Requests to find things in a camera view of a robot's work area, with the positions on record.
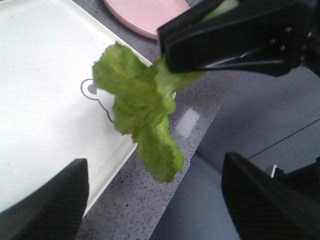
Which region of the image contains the pink round plate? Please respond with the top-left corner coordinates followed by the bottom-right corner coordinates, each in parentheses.
top-left (104, 0), bottom-right (190, 40)

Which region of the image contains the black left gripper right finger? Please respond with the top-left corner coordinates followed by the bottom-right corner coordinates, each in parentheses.
top-left (221, 152), bottom-right (320, 240)

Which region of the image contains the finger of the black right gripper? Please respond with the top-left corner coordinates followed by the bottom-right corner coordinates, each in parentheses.
top-left (164, 0), bottom-right (305, 77)
top-left (157, 0), bottom-right (240, 54)

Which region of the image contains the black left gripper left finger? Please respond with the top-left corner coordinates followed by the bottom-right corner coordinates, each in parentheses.
top-left (0, 158), bottom-right (89, 240)

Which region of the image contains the white bear serving tray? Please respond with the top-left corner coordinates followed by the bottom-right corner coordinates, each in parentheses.
top-left (0, 0), bottom-right (136, 211)

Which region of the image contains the green lettuce leaf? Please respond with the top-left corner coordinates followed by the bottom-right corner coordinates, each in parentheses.
top-left (92, 42), bottom-right (205, 183)

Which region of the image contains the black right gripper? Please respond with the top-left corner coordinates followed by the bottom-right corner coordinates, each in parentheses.
top-left (299, 0), bottom-right (320, 75)

